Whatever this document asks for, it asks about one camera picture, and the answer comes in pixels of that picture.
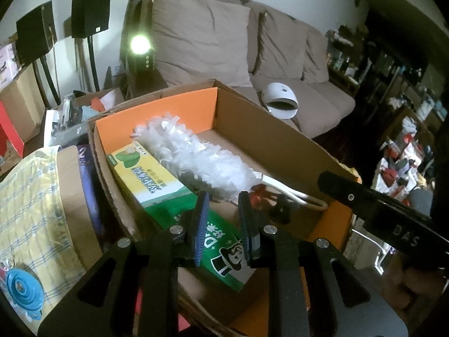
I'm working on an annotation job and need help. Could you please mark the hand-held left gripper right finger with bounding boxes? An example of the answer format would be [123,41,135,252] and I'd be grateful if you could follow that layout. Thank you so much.
[238,190,409,337]

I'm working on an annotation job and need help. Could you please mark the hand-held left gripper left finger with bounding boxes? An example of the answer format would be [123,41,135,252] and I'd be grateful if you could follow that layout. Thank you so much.
[37,190,211,337]

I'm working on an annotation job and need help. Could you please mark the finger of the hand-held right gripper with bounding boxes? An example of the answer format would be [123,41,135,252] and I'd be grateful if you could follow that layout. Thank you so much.
[317,170,376,218]

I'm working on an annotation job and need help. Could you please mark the white feather duster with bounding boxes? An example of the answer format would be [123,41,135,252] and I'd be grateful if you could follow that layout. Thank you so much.
[130,112,328,213]

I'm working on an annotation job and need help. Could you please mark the yellow green toothpaste box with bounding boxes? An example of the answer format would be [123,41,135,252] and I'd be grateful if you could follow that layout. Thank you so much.
[106,140,254,293]

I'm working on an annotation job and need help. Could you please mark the cardboard box with orange lining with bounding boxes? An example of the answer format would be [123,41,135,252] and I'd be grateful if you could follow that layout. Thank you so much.
[86,78,362,337]

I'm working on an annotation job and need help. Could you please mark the blue collapsible funnel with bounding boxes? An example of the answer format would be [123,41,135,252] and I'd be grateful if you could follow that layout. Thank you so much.
[3,267,44,324]

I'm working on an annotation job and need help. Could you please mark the pile of red white clutter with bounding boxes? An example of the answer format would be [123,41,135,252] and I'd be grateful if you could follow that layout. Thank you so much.
[375,112,439,197]

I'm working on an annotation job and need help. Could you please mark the brown sofa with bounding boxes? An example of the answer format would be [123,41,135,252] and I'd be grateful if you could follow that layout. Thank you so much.
[121,0,356,139]

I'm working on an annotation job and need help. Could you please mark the white dome nail lamp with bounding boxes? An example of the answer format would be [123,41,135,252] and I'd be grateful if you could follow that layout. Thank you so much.
[263,82,300,119]

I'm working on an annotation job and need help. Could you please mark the small brown sofa cushion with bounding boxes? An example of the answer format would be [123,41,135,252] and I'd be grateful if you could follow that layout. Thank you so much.
[303,26,330,84]

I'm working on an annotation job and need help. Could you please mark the dark cluttered shelf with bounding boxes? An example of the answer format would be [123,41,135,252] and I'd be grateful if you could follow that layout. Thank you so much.
[326,7,449,113]

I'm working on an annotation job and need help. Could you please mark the medium brown sofa cushion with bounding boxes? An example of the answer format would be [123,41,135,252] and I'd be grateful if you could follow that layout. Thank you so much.
[251,9,309,79]

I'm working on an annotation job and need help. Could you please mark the yellow plaid tablecloth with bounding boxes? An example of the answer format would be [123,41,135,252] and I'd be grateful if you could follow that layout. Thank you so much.
[0,145,76,337]

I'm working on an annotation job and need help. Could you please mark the black radio lamp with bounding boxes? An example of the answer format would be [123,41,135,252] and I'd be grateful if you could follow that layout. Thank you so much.
[128,33,155,72]

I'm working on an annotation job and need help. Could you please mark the cardboard box of clutter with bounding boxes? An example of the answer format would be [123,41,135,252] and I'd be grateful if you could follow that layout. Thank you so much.
[44,88,125,148]

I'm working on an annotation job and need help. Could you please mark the large brown sofa cushion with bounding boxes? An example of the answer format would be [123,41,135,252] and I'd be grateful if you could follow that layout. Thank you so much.
[149,0,254,88]

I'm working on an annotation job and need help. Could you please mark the black speaker stand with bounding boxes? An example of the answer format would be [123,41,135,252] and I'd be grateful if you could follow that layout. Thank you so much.
[33,54,60,106]
[88,37,100,92]

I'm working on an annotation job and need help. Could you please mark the red chocolate gift box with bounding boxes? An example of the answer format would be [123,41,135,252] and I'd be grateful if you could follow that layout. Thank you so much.
[0,102,25,176]

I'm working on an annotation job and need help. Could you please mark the black speaker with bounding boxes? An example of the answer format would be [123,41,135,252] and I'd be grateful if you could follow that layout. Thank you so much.
[71,0,112,39]
[16,1,58,67]

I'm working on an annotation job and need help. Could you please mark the pink tissue pack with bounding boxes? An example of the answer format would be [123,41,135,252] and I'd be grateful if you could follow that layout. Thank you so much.
[0,44,20,90]

